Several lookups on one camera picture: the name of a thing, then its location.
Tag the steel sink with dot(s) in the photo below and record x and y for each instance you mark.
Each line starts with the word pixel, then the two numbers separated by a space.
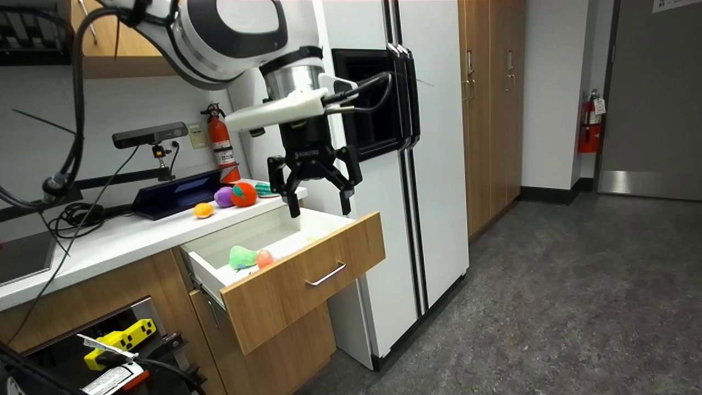
pixel 23 257

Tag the teal plush toy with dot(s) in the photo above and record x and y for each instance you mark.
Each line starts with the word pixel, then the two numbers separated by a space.
pixel 263 188

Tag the white refrigerator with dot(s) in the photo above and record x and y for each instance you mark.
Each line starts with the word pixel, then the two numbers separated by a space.
pixel 440 145

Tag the black fridge dispenser panel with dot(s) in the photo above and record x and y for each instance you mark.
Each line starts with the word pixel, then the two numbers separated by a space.
pixel 381 102

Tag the black microwave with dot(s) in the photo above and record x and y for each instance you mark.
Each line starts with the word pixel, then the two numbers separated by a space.
pixel 33 34

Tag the purple plush toy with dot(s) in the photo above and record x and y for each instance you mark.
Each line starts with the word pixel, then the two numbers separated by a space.
pixel 225 196

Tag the wooden wall cabinet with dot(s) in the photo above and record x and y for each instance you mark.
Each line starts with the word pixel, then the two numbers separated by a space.
pixel 111 45

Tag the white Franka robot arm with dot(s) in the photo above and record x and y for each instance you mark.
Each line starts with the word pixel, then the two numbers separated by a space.
pixel 219 35

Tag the wooden counter cabinet white top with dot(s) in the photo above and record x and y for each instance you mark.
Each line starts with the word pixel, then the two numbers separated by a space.
pixel 94 293

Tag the pink orange plush toy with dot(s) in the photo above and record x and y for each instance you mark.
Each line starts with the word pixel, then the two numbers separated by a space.
pixel 266 259

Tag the yellow plush toy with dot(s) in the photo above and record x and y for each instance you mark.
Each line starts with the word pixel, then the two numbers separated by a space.
pixel 202 210

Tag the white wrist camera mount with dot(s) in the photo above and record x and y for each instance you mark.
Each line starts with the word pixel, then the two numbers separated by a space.
pixel 277 109

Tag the grey door with kick plate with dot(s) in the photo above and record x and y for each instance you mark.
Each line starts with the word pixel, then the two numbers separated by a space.
pixel 650 94

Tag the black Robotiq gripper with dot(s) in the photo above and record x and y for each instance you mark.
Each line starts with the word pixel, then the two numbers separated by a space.
pixel 306 144

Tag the black counter camera mount arm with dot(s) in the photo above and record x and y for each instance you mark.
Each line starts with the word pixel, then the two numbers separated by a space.
pixel 111 180

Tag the red fire extinguisher black nozzle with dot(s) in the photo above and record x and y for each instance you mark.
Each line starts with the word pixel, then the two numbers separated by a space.
pixel 221 145

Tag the white drawer with wooden front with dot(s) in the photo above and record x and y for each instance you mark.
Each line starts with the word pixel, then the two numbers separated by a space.
pixel 293 293

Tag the tall wooden cabinets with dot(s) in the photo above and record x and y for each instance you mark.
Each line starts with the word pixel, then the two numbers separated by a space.
pixel 493 109

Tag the red orange plush toy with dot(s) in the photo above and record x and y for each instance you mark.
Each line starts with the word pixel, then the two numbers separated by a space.
pixel 245 193

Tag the red fire extinguisher white tag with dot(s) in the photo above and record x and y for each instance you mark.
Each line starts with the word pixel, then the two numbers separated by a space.
pixel 590 124

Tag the yellow tool with black dots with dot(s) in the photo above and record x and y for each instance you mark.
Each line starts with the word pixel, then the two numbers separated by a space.
pixel 122 340

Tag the black stereo camera on counter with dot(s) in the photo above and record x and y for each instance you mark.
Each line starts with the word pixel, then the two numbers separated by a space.
pixel 149 135

